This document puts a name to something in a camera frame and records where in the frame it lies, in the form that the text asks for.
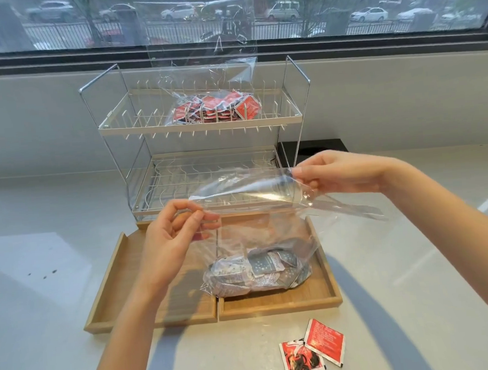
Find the pile of grey packets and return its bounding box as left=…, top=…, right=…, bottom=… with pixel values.
left=202, top=247, right=314, bottom=299

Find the white sedan car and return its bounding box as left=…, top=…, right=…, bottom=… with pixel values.
left=349, top=6, right=390, bottom=24

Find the person's right forearm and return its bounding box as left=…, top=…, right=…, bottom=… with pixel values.
left=377, top=149, right=488, bottom=348

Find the silver van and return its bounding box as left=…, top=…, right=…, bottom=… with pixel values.
left=265, top=0, right=301, bottom=22

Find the black metal fence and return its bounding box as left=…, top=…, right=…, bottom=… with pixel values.
left=20, top=0, right=426, bottom=59

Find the pile of red packets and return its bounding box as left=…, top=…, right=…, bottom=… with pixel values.
left=165, top=89, right=263, bottom=127

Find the red packet with white text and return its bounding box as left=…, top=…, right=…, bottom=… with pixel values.
left=302, top=316, right=348, bottom=370

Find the dark window frame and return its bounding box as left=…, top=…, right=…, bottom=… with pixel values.
left=0, top=19, right=488, bottom=85

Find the clear bag with grey packets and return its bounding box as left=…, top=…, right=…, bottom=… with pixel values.
left=187, top=158, right=392, bottom=300

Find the person's left hand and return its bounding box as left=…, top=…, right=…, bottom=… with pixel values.
left=135, top=196, right=226, bottom=299

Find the narrow wooden tray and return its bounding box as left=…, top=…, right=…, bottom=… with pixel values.
left=212, top=213, right=344, bottom=322

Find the clear bag with red packets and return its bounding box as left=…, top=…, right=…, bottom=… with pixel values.
left=133, top=0, right=264, bottom=129

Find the black box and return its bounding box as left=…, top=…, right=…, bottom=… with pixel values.
left=276, top=137, right=348, bottom=169

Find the person's right hand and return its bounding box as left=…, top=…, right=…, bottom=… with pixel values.
left=290, top=145, right=395, bottom=200

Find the red packet with dark picture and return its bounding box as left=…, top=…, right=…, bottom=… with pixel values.
left=279, top=338, right=327, bottom=370

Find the white hatchback car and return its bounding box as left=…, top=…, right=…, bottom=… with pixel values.
left=160, top=3, right=198, bottom=22

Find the person's left forearm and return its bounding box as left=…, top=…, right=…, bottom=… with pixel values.
left=79, top=280, right=176, bottom=370

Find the wide wooden tray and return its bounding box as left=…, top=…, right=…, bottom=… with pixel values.
left=77, top=226, right=220, bottom=335

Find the white two-tier wire rack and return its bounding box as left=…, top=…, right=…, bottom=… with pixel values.
left=77, top=50, right=320, bottom=226

